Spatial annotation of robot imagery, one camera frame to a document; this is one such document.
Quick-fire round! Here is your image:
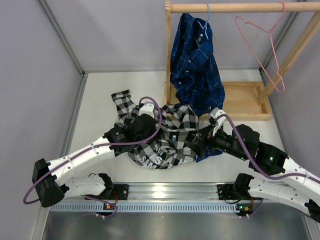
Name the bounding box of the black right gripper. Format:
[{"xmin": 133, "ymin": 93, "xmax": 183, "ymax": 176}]
[{"xmin": 186, "ymin": 123, "xmax": 249, "ymax": 161}]

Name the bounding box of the black white checkered shirt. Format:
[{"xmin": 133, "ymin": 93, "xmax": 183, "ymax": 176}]
[{"xmin": 127, "ymin": 104, "xmax": 199, "ymax": 170}]

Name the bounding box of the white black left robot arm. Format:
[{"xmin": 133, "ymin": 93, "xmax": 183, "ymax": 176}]
[{"xmin": 32, "ymin": 113, "xmax": 156, "ymax": 208}]

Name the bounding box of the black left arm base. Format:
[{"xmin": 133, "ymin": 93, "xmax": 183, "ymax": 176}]
[{"xmin": 84, "ymin": 184, "xmax": 129, "ymax": 202}]

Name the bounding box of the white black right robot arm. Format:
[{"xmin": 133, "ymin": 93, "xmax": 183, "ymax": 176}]
[{"xmin": 187, "ymin": 124, "xmax": 320, "ymax": 222}]

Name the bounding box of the blue plaid shirt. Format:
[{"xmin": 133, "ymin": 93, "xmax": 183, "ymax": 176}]
[{"xmin": 169, "ymin": 12, "xmax": 226, "ymax": 163}]

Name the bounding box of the light blue hanger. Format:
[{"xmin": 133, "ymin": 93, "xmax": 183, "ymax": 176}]
[{"xmin": 196, "ymin": 2, "xmax": 211, "ymax": 40}]

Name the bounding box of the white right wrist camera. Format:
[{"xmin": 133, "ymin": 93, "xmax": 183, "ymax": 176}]
[{"xmin": 208, "ymin": 107, "xmax": 226, "ymax": 135}]

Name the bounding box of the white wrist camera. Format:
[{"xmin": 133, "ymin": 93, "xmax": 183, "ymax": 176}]
[
  {"xmin": 208, "ymin": 107, "xmax": 226, "ymax": 135},
  {"xmin": 138, "ymin": 102, "xmax": 155, "ymax": 119}
]

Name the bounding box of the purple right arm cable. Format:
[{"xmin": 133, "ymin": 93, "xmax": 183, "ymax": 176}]
[{"xmin": 217, "ymin": 114, "xmax": 320, "ymax": 218}]

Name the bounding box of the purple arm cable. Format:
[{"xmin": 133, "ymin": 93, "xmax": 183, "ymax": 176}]
[
  {"xmin": 217, "ymin": 114, "xmax": 320, "ymax": 218},
  {"xmin": 22, "ymin": 96, "xmax": 165, "ymax": 205}
]

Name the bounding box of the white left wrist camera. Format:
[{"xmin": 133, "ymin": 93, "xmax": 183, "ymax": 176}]
[{"xmin": 138, "ymin": 102, "xmax": 155, "ymax": 119}]

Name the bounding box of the aluminium mounting rail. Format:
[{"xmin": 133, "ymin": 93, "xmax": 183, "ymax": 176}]
[{"xmin": 41, "ymin": 181, "xmax": 281, "ymax": 201}]

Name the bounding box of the pink wire hanger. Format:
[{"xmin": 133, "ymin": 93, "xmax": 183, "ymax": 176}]
[{"xmin": 234, "ymin": 1, "xmax": 286, "ymax": 94}]

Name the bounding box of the slotted grey cable duct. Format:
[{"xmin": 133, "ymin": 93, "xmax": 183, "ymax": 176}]
[{"xmin": 50, "ymin": 201, "xmax": 243, "ymax": 213}]

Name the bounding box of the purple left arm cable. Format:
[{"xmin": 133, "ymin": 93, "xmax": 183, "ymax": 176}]
[{"xmin": 22, "ymin": 96, "xmax": 165, "ymax": 205}]

